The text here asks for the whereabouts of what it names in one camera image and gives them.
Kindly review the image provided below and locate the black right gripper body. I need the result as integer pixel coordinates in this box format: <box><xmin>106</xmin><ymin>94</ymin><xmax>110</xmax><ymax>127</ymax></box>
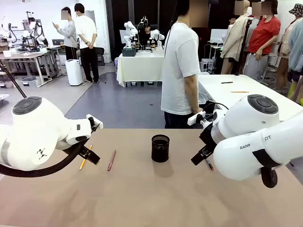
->
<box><xmin>199</xmin><ymin>123</ymin><xmax>215</xmax><ymax>149</ymax></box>

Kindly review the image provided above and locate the yellow pencil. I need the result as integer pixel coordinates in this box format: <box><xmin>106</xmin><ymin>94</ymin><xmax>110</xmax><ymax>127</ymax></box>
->
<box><xmin>79</xmin><ymin>144</ymin><xmax>93</xmax><ymax>171</ymax></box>

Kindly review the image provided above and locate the dark red pen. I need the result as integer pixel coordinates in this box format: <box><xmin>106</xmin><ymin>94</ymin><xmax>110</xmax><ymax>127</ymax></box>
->
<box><xmin>107</xmin><ymin>149</ymin><xmax>117</xmax><ymax>171</ymax></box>

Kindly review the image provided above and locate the person's right forearm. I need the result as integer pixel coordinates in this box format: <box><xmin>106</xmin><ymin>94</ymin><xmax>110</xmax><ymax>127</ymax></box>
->
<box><xmin>186</xmin><ymin>80</ymin><xmax>202</xmax><ymax>110</ymax></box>

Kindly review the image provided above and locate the black mesh pen holder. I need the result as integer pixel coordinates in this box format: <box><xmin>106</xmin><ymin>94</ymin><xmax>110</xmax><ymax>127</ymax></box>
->
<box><xmin>151</xmin><ymin>134</ymin><xmax>170</xmax><ymax>163</ymax></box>

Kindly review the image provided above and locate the clear plastic bag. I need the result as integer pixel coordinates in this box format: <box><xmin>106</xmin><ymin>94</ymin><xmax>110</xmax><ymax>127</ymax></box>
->
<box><xmin>198</xmin><ymin>82</ymin><xmax>215</xmax><ymax>105</ymax></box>

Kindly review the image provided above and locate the person in white printed T-shirt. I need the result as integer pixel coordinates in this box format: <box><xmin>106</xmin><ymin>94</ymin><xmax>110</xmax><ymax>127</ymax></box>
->
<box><xmin>160</xmin><ymin>0</ymin><xmax>209</xmax><ymax>130</ymax></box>

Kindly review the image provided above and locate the white computer case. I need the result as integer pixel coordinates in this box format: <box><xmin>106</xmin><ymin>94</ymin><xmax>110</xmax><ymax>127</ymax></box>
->
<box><xmin>200</xmin><ymin>58</ymin><xmax>215</xmax><ymax>73</ymax></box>

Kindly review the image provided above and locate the white air purifier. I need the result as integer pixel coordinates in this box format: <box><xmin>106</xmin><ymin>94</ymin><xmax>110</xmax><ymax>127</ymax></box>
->
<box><xmin>65</xmin><ymin>59</ymin><xmax>83</xmax><ymax>86</ymax></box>

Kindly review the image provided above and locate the table with white cloth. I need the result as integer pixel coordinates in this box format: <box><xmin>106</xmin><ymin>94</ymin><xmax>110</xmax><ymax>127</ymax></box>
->
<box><xmin>116</xmin><ymin>51</ymin><xmax>165</xmax><ymax>88</ymax></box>

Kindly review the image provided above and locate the mannequin in beige jacket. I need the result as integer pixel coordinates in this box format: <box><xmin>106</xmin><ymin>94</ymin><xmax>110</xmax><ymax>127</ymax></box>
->
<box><xmin>220</xmin><ymin>0</ymin><xmax>251</xmax><ymax>75</ymax></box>

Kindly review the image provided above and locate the clear storage box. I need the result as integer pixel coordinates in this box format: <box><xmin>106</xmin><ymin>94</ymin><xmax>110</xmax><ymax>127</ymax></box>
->
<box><xmin>18</xmin><ymin>76</ymin><xmax>40</xmax><ymax>87</ymax></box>

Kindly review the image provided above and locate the white display panel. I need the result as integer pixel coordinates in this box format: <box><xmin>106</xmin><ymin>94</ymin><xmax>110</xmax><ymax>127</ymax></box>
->
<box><xmin>210</xmin><ymin>28</ymin><xmax>228</xmax><ymax>44</ymax></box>

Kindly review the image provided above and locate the black tripod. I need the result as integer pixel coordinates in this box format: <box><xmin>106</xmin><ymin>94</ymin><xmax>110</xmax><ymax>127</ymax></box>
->
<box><xmin>0</xmin><ymin>60</ymin><xmax>27</xmax><ymax>99</ymax></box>

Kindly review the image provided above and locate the dark green bin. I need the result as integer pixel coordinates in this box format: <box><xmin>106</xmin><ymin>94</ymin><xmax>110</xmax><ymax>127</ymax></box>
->
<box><xmin>122</xmin><ymin>47</ymin><xmax>137</xmax><ymax>57</ymax></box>

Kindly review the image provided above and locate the person in black cap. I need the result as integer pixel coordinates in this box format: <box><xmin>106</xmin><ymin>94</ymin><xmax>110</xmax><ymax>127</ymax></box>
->
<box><xmin>143</xmin><ymin>23</ymin><xmax>154</xmax><ymax>45</ymax></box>

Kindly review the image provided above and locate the grey workshop desk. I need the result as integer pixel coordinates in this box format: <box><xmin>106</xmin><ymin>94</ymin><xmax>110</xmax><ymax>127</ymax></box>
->
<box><xmin>0</xmin><ymin>46</ymin><xmax>60</xmax><ymax>87</ymax></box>

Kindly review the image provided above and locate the person in grey top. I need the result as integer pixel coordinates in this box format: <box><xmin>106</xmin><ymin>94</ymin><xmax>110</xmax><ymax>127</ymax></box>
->
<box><xmin>53</xmin><ymin>6</ymin><xmax>78</xmax><ymax>61</ymax></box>

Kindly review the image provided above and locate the person in white tee black trousers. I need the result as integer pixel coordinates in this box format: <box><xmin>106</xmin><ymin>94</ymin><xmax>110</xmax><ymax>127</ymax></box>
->
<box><xmin>74</xmin><ymin>3</ymin><xmax>100</xmax><ymax>83</ymax></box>

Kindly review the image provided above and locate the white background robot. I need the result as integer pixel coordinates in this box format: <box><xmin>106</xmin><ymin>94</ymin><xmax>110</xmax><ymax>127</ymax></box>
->
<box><xmin>0</xmin><ymin>16</ymin><xmax>18</xmax><ymax>49</ymax></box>

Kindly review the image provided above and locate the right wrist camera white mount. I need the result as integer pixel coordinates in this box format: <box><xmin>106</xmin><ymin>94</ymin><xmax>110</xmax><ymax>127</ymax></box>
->
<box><xmin>187</xmin><ymin>111</ymin><xmax>206</xmax><ymax>126</ymax></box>

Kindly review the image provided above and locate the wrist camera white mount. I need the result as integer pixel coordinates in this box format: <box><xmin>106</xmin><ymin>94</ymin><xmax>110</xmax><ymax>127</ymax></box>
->
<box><xmin>86</xmin><ymin>113</ymin><xmax>104</xmax><ymax>131</ymax></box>
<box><xmin>187</xmin><ymin>111</ymin><xmax>206</xmax><ymax>126</ymax></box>

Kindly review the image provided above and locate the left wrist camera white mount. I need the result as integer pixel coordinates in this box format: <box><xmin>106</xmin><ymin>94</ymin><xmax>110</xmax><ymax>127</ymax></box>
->
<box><xmin>86</xmin><ymin>113</ymin><xmax>104</xmax><ymax>131</ymax></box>

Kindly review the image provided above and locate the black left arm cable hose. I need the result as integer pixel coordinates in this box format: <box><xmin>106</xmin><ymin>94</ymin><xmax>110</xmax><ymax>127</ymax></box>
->
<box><xmin>0</xmin><ymin>141</ymin><xmax>86</xmax><ymax>178</ymax></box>

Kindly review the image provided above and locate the white robot with black cables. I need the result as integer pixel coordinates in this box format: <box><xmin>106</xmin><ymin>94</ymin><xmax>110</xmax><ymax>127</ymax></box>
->
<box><xmin>22</xmin><ymin>10</ymin><xmax>48</xmax><ymax>52</ymax></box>

